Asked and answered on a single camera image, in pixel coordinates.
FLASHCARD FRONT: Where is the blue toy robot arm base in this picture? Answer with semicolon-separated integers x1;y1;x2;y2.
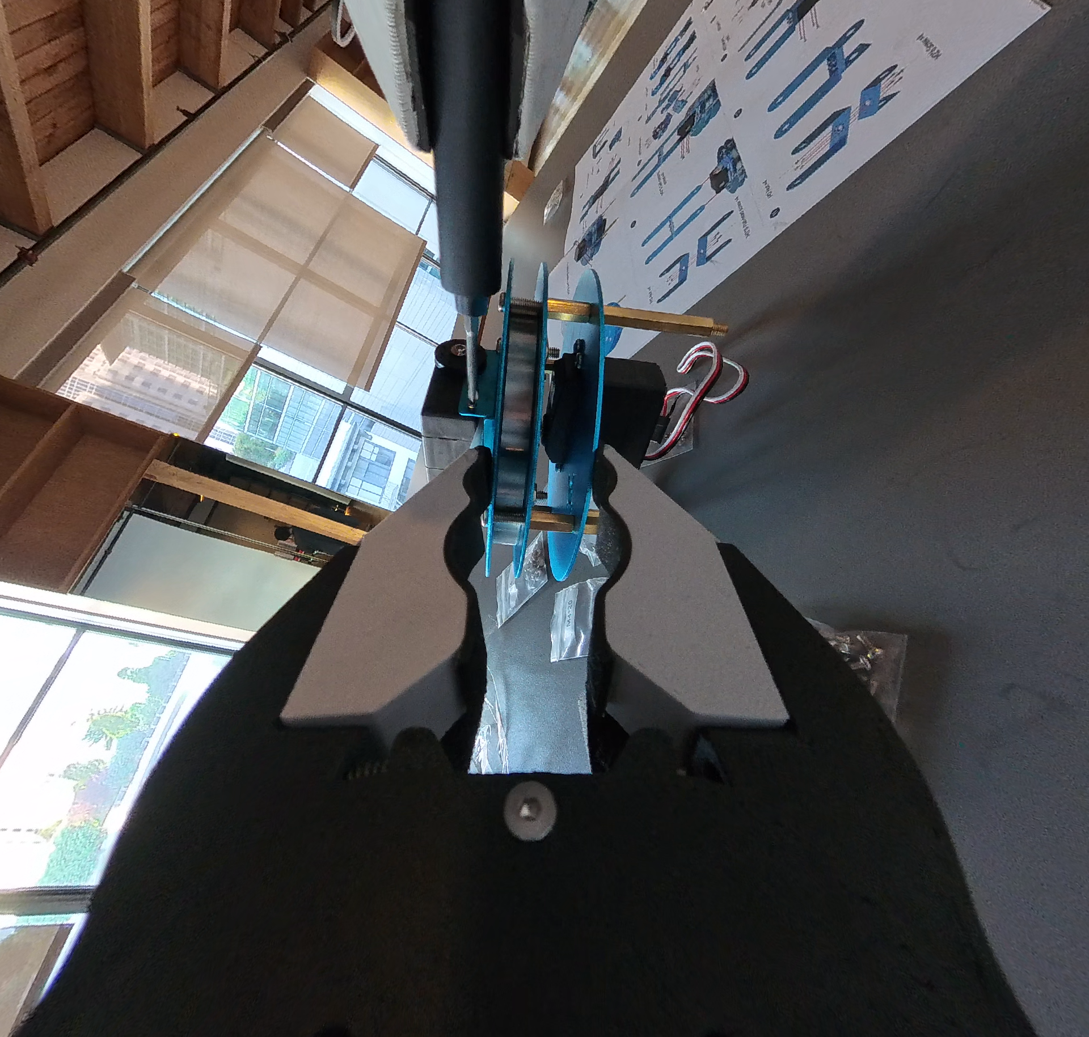
419;259;730;585

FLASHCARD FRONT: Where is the large window with blinds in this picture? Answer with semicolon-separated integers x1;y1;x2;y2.
0;87;462;921

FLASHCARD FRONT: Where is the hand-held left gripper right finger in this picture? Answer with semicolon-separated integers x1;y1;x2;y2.
598;448;790;729

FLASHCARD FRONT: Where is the grey desk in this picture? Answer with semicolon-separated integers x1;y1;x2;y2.
468;0;1089;1037

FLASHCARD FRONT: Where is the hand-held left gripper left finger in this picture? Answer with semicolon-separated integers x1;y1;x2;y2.
279;447;492;738

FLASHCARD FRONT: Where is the small clear parts bag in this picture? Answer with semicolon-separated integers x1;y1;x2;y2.
547;576;611;664
494;544;547;632

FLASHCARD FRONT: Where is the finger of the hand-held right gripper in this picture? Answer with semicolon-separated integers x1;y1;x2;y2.
326;0;437;151
509;0;611;159

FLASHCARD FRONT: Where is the wooden shelf unit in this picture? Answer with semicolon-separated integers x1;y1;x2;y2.
0;374;173;593

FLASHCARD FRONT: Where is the printed instruction sheet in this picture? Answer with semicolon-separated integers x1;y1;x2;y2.
544;0;1053;359

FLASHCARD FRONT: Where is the bag of metal screws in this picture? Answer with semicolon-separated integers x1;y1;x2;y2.
819;624;909;717

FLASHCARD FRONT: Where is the red white black servo cable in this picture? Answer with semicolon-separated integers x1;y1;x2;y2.
645;346;752;462

